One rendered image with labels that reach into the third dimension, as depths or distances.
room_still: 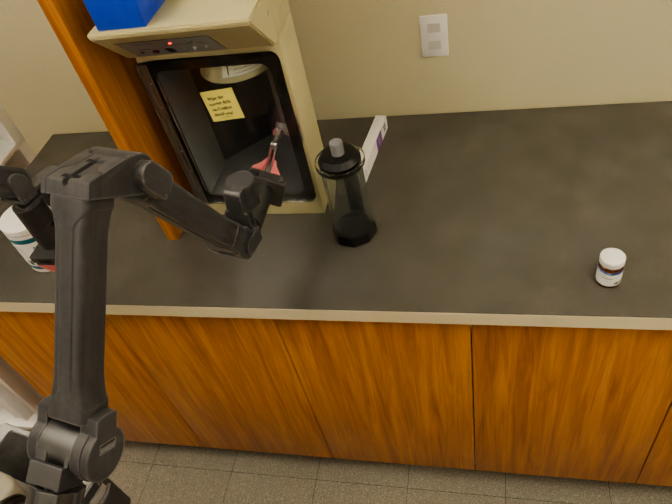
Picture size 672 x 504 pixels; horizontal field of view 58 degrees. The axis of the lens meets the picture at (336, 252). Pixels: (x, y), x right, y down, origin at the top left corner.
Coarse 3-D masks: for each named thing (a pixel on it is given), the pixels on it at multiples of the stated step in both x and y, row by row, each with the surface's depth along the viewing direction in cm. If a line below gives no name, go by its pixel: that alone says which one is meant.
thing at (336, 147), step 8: (336, 144) 125; (344, 144) 129; (328, 152) 128; (336, 152) 126; (344, 152) 127; (352, 152) 127; (320, 160) 128; (328, 160) 127; (336, 160) 126; (344, 160) 126; (352, 160) 126; (328, 168) 126; (336, 168) 125; (344, 168) 125
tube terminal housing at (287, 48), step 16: (272, 0) 114; (272, 16) 114; (288, 16) 124; (288, 32) 123; (240, 48) 121; (256, 48) 120; (272, 48) 119; (288, 48) 123; (288, 64) 123; (288, 80) 124; (304, 80) 134; (304, 96) 134; (304, 112) 134; (304, 128) 134; (304, 144) 136; (320, 144) 147; (320, 176) 147; (320, 192) 147; (224, 208) 156; (272, 208) 153; (288, 208) 152; (304, 208) 151; (320, 208) 150
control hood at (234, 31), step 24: (168, 0) 115; (192, 0) 113; (216, 0) 111; (240, 0) 109; (264, 0) 110; (168, 24) 107; (192, 24) 106; (216, 24) 105; (240, 24) 104; (264, 24) 110; (120, 48) 117
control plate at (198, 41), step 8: (152, 40) 112; (160, 40) 112; (168, 40) 112; (176, 40) 112; (184, 40) 112; (192, 40) 112; (200, 40) 112; (208, 40) 112; (128, 48) 116; (136, 48) 116; (144, 48) 117; (152, 48) 117; (160, 48) 117; (176, 48) 117; (192, 48) 117; (200, 48) 117; (208, 48) 117; (216, 48) 117; (224, 48) 117
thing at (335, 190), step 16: (352, 144) 131; (352, 176) 127; (336, 192) 130; (352, 192) 130; (336, 208) 134; (352, 208) 133; (368, 208) 137; (336, 224) 139; (352, 224) 137; (368, 224) 139
